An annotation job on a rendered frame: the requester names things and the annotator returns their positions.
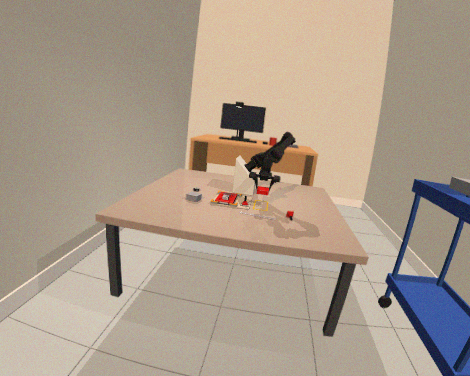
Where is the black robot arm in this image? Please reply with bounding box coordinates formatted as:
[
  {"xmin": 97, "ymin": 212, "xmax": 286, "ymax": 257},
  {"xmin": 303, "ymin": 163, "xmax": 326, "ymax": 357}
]
[{"xmin": 244, "ymin": 131, "xmax": 296, "ymax": 181}]

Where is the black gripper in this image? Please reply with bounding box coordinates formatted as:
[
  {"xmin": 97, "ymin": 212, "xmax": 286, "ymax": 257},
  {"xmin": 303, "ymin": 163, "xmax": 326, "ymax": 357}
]
[{"xmin": 249, "ymin": 165, "xmax": 281, "ymax": 191}]

